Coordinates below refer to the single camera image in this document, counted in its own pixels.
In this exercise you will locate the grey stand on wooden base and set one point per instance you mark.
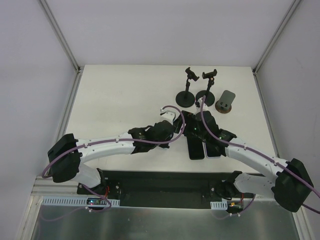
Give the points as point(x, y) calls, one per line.
point(224, 104)

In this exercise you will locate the white cable duct right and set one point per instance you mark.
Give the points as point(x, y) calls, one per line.
point(219, 205)

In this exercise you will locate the black round phone stand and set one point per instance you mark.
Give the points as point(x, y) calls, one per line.
point(186, 99)

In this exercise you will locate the black phone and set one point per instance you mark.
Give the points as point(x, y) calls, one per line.
point(195, 148)

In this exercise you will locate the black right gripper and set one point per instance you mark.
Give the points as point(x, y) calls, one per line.
point(200, 135)

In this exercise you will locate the white cable duct left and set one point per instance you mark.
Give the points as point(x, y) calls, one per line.
point(68, 201)

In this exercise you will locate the aluminium frame post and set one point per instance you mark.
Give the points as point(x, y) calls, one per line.
point(59, 34)
point(277, 34)

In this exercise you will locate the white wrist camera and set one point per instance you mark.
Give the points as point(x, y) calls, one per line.
point(201, 105)
point(167, 115)

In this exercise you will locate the white cable duct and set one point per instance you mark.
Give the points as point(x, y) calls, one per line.
point(219, 205)
point(68, 201)

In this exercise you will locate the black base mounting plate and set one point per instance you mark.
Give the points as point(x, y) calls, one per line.
point(149, 189)

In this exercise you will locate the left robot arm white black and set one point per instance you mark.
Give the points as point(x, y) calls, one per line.
point(68, 156)

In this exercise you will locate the aluminium frame post right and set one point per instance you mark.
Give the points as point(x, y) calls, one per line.
point(277, 34)

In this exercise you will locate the aluminium frame post left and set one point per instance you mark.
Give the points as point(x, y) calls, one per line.
point(59, 34)

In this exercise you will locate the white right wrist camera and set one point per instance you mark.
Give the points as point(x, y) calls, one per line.
point(201, 105)

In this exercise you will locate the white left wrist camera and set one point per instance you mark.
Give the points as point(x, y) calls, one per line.
point(167, 115)

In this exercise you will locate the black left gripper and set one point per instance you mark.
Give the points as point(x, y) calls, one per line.
point(178, 122)

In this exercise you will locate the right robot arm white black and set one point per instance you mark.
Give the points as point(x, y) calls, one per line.
point(287, 181)

